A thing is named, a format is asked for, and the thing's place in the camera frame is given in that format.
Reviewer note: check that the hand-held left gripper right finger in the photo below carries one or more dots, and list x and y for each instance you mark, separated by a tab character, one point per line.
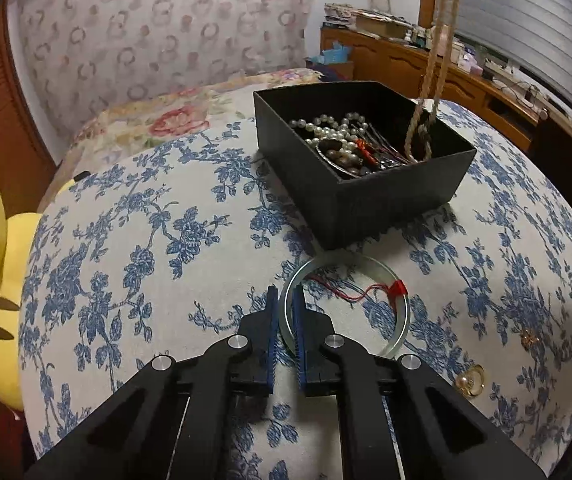
302	350

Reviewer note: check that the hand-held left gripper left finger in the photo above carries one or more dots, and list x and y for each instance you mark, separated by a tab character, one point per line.
272	350

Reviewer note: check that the pale jade bangle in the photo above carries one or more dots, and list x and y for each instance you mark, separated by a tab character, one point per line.
403	312

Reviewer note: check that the black cardboard box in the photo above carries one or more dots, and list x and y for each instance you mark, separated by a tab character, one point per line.
366	205

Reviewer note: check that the silver bangle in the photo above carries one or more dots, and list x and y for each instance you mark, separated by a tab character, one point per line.
327	156

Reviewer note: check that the small gold earring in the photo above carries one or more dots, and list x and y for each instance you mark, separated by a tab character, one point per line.
529	339

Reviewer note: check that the floral bed blanket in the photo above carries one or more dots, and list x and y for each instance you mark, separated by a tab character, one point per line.
175	120

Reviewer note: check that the dark blue bedding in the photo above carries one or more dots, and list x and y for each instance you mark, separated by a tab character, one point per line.
331	67

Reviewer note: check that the blue plastic bag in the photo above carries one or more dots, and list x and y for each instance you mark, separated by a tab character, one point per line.
333	53

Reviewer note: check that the wooden sideboard cabinet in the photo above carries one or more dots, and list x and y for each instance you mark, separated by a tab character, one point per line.
466	90

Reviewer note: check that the pink tissue box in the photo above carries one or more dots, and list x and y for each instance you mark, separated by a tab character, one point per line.
470	64

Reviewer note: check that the circle patterned curtain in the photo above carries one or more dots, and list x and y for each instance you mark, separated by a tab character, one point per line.
165	35

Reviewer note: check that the grey window blind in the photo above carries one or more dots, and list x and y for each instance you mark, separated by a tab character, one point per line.
526	20

